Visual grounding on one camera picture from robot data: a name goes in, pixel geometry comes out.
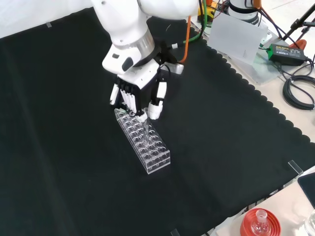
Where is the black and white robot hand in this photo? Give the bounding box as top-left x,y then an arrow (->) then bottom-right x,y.
102,45 -> 168,123

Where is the clear glass test tube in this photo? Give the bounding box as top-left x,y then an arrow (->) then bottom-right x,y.
142,108 -> 151,146

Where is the clear test tube rack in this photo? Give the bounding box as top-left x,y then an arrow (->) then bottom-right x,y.
114,109 -> 171,175

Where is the black bench cloth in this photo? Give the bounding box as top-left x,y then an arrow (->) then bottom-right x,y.
0,7 -> 315,236

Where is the yellow stop button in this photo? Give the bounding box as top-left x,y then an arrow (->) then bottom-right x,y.
205,0 -> 219,22

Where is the pale board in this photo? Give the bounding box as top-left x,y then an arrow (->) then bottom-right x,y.
208,11 -> 269,66

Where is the black power adapter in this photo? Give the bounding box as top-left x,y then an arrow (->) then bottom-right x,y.
267,43 -> 311,66

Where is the black tripod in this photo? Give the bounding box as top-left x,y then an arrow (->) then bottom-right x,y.
282,2 -> 315,49

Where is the round-bottom glass flask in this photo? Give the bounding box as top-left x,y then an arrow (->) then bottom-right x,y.
251,208 -> 271,236

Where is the dark flat tablet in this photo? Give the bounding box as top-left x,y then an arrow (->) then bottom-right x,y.
297,172 -> 315,209

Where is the clear glass vessel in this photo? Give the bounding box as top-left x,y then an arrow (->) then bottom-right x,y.
304,212 -> 315,232

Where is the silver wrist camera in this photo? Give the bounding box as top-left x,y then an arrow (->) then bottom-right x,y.
163,62 -> 185,74

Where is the orange cable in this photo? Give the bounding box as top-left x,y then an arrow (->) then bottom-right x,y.
178,14 -> 192,62

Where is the green cable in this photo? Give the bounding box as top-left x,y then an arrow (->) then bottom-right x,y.
189,0 -> 208,43

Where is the metal base plate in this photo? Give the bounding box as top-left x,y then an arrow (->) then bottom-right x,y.
190,14 -> 289,86

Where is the black adapter cord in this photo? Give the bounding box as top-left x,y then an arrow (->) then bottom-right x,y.
275,58 -> 315,82

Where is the coiled black cable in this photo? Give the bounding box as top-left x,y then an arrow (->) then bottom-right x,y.
282,75 -> 315,110

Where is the red ring stand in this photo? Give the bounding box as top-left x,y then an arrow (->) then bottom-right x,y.
240,208 -> 282,236

